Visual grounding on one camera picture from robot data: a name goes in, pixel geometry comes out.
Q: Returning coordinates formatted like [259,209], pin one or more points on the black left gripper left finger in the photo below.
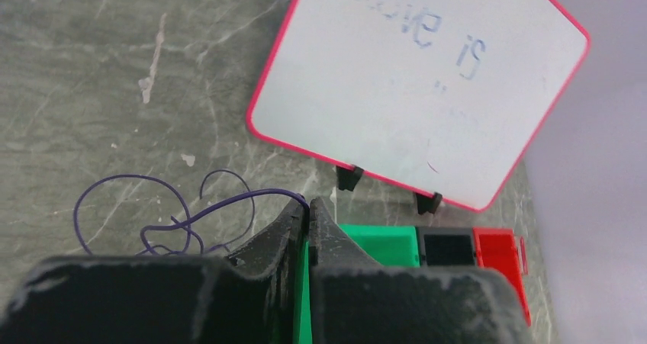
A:
[247,296]

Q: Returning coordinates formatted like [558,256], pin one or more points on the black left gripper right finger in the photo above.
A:
[355,299]

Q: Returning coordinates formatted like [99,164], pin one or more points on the green plastic bin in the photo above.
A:
[391,246]

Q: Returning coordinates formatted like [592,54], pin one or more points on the black plastic bin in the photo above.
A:
[445,246]

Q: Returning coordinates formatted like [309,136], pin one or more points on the red plastic bin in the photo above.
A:
[502,250]

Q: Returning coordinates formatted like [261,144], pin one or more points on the black whiteboard stand foot right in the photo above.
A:
[427,204]

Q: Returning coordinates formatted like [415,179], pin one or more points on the black whiteboard stand foot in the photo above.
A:
[427,204]
[348,179]

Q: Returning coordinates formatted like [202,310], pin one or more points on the black whiteboard stand foot left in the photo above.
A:
[348,179]

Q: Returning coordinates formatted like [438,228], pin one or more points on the pink framed whiteboard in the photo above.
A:
[436,96]

